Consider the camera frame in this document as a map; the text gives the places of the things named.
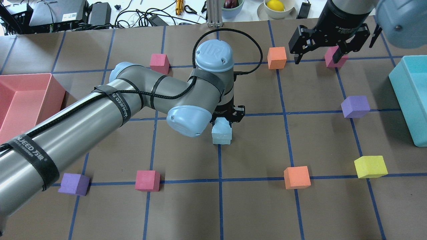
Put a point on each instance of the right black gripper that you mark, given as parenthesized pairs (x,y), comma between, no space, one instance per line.
(337,24)

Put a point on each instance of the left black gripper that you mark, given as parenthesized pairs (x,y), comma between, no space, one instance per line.
(224,109)

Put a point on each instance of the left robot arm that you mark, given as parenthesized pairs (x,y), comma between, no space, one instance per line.
(33,161)

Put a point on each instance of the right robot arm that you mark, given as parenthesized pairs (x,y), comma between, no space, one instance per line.
(403,22)

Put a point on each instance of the orange block near arm bases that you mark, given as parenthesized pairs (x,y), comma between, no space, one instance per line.
(297,178)

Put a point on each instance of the pink block right far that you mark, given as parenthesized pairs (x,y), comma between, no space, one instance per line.
(329,58)

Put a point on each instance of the orange block far side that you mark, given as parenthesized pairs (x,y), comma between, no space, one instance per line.
(276,58)

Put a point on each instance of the black power adapter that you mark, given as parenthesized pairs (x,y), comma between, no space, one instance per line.
(304,10)

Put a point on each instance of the purple block near cyan tray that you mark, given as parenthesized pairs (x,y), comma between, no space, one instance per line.
(355,106)

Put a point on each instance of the cream bowl with lemon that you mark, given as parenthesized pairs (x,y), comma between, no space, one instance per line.
(277,9)

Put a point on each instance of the pink block left far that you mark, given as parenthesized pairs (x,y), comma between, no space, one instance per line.
(160,63)

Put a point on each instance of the cyan tray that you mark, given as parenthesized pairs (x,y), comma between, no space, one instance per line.
(409,81)

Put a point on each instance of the blue bowl with fruit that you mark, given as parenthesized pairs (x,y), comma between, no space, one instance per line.
(231,8)

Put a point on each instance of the pink block near base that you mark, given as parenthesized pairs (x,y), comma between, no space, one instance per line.
(147,181)

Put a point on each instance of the yellow block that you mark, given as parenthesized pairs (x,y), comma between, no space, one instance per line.
(370,167)

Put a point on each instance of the purple block near pink tray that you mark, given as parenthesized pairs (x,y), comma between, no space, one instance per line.
(74,184)

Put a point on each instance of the pink tray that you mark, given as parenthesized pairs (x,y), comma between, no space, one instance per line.
(26,100)

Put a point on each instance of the black computer box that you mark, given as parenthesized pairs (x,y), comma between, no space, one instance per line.
(47,12)

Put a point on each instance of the aluminium frame post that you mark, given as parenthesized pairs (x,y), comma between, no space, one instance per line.
(214,13)

